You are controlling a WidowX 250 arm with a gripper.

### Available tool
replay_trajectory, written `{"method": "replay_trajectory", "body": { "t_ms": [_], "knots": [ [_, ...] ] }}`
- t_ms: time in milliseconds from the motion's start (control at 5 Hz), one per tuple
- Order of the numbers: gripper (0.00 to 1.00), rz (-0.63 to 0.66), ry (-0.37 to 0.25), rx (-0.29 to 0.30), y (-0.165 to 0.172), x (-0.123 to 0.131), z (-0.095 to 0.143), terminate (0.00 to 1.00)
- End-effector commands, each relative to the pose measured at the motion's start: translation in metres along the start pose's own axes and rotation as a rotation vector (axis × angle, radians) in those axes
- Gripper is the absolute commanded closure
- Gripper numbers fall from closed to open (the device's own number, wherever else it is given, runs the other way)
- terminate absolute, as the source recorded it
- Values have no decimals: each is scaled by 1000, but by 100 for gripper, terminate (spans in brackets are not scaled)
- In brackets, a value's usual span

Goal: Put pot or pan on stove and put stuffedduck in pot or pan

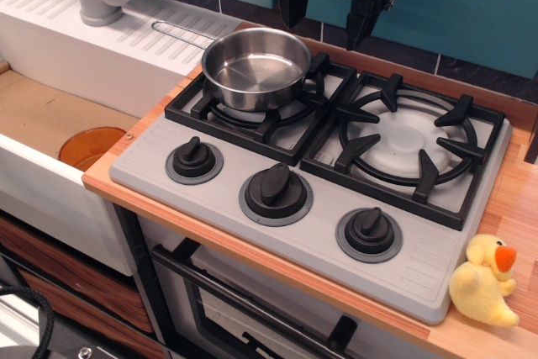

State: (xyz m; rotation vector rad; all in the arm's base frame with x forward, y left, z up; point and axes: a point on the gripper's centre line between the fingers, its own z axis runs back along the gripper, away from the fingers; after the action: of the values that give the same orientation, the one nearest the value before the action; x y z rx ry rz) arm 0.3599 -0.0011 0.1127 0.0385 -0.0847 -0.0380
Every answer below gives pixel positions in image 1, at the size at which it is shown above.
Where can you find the stainless steel saucepan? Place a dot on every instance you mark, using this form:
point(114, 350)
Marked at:
point(251, 70)

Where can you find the yellow stuffed duck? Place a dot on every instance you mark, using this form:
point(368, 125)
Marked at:
point(479, 286)

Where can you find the grey toy stove top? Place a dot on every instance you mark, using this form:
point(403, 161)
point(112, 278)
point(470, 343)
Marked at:
point(415, 281)

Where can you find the black middle stove knob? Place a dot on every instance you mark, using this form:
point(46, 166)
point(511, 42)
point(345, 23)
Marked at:
point(276, 196)

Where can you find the black stove knob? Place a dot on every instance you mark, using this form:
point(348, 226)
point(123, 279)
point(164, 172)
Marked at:
point(194, 162)
point(276, 196)
point(369, 235)

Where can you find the black left stove knob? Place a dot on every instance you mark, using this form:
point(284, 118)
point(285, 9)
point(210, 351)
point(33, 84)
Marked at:
point(194, 162)

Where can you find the black right stove knob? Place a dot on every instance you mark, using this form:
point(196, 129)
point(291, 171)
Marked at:
point(369, 235)

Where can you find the black left burner grate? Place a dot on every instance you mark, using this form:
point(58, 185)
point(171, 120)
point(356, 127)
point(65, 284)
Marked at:
point(282, 134)

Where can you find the black burner grate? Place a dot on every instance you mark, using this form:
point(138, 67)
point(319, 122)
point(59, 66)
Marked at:
point(282, 134)
point(411, 148)

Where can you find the black right burner grate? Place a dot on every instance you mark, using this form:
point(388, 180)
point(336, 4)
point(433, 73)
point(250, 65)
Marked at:
point(411, 148)

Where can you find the white toy sink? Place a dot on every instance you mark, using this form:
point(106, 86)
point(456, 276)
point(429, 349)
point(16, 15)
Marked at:
point(60, 77)

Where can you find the orange plastic plate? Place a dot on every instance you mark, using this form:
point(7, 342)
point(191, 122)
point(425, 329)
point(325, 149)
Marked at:
point(83, 149)

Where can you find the wooden drawer front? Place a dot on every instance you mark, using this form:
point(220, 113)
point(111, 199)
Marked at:
point(79, 288)

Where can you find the oven door with black handle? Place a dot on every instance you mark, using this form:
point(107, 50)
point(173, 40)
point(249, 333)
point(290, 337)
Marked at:
point(247, 314)

